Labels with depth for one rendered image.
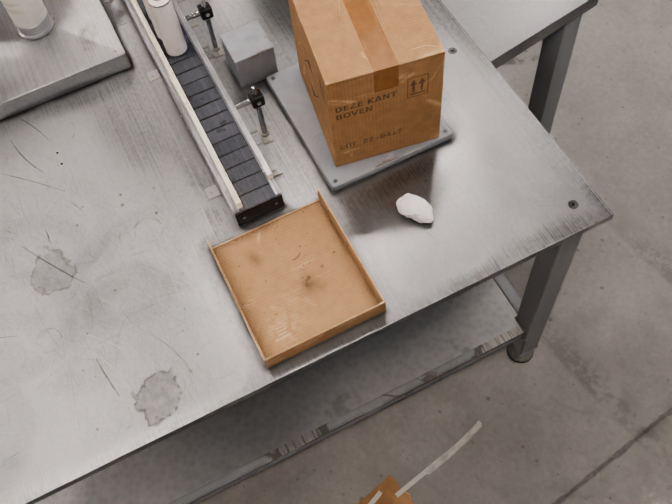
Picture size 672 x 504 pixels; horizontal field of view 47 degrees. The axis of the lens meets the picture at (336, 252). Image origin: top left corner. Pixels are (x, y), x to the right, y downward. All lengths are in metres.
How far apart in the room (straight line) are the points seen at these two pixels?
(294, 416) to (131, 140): 0.84
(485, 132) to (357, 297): 0.49
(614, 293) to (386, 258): 1.13
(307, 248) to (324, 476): 0.88
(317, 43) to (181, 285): 0.56
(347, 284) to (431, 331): 0.66
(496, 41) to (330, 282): 0.75
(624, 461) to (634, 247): 0.70
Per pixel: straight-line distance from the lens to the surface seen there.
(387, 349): 2.18
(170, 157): 1.82
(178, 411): 1.54
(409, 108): 1.63
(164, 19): 1.86
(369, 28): 1.58
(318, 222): 1.65
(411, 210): 1.63
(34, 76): 2.03
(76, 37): 2.07
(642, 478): 2.40
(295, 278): 1.59
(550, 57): 2.24
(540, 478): 2.33
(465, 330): 2.21
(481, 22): 2.01
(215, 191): 1.74
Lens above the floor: 2.24
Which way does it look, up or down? 61 degrees down
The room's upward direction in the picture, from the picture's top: 9 degrees counter-clockwise
